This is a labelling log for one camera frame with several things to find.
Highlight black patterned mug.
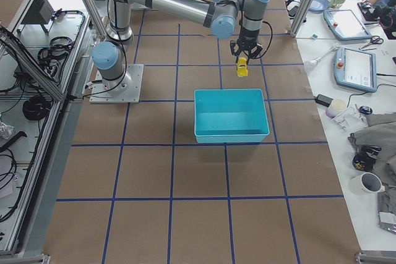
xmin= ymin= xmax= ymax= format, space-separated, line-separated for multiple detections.
xmin=352 ymin=145 xmax=382 ymax=172

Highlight lavender cup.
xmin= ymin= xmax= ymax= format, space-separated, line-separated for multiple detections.
xmin=325 ymin=99 xmax=347 ymax=118

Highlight black power adapter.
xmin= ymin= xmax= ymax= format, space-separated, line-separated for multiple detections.
xmin=314 ymin=94 xmax=334 ymax=108

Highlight teach pendant tablet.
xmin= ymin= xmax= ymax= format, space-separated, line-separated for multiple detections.
xmin=334 ymin=47 xmax=377 ymax=93
xmin=323 ymin=9 xmax=372 ymax=41

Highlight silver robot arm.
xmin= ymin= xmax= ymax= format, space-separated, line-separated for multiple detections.
xmin=106 ymin=0 xmax=269 ymax=61

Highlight yellow beetle toy car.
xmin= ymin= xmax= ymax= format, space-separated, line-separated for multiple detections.
xmin=236 ymin=57 xmax=249 ymax=78

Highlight blue plate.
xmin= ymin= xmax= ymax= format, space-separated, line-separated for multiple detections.
xmin=309 ymin=0 xmax=329 ymax=13

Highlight white mug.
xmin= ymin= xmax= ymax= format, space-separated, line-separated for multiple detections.
xmin=348 ymin=172 xmax=385 ymax=195

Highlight near teach pendant tablet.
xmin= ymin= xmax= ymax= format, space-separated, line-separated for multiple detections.
xmin=334 ymin=47 xmax=377 ymax=93

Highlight black scissors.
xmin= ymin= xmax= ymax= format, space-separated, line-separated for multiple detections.
xmin=359 ymin=35 xmax=384 ymax=50

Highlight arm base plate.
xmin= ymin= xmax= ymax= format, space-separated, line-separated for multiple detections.
xmin=89 ymin=64 xmax=144 ymax=104

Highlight teal plastic storage bin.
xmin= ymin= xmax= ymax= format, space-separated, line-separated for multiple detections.
xmin=194 ymin=88 xmax=270 ymax=143

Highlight aluminium frame post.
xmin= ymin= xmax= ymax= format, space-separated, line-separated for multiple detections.
xmin=289 ymin=0 xmax=329 ymax=38

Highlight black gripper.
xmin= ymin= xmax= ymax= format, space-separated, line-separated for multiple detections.
xmin=230 ymin=27 xmax=263 ymax=64

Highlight grey cloth pile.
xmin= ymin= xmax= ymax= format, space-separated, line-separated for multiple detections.
xmin=348 ymin=113 xmax=395 ymax=214

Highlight coiled black cable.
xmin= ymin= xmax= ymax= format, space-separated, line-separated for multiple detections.
xmin=22 ymin=94 xmax=50 ymax=122

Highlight far teach pendant tablet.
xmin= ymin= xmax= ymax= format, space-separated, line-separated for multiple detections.
xmin=323 ymin=9 xmax=372 ymax=41

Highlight grey control box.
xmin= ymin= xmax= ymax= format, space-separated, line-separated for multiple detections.
xmin=17 ymin=0 xmax=55 ymax=33

